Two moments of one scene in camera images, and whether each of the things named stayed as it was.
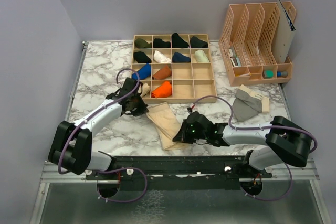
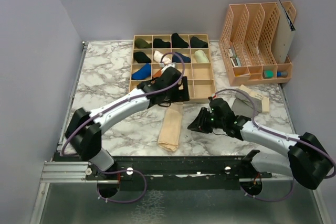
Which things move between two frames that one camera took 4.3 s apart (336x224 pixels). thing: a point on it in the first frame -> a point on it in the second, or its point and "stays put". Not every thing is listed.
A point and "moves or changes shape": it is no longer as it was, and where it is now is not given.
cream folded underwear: x=265 y=100 stays put
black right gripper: x=182 y=136 -> x=199 y=124
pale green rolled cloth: x=200 y=56 stays put
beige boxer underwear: x=167 y=124 moves or changes shape
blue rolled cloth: x=144 y=72 stays put
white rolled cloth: x=160 y=58 stays put
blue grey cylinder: x=282 y=74 stays put
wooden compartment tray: x=174 y=68 stays put
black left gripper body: x=138 y=105 -> x=172 y=94
